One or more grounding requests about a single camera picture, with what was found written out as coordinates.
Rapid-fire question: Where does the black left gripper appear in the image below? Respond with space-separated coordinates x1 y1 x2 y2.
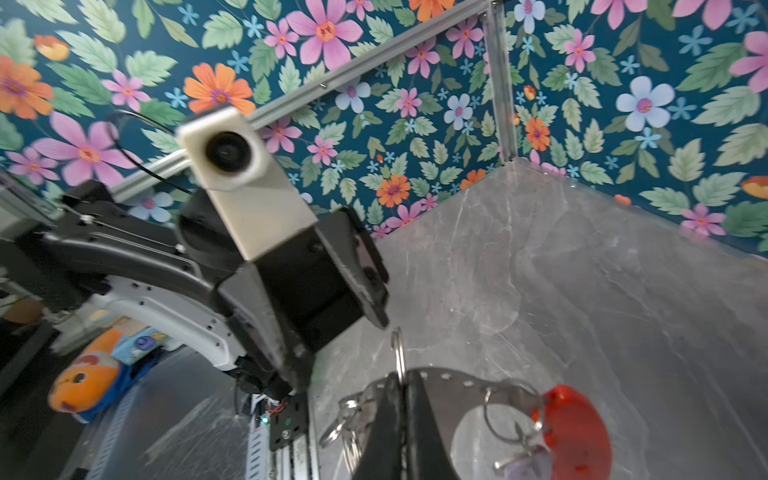
217 207 390 390

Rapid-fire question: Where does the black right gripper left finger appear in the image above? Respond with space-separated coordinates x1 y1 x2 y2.
352 373 405 480

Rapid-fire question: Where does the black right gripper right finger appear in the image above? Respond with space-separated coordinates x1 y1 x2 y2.
406 370 458 480

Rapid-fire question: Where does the steel keyring with red handle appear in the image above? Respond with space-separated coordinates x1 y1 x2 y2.
319 329 613 479

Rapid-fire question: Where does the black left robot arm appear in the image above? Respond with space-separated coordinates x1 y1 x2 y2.
1 180 389 399

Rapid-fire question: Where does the orange plush toy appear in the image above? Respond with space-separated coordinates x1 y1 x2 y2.
47 327 168 423

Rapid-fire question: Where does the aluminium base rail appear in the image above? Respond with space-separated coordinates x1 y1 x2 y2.
242 394 320 480

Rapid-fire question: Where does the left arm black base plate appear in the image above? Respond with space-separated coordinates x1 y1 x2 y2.
266 393 310 451

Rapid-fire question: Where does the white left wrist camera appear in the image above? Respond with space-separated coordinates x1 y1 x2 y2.
175 106 317 261

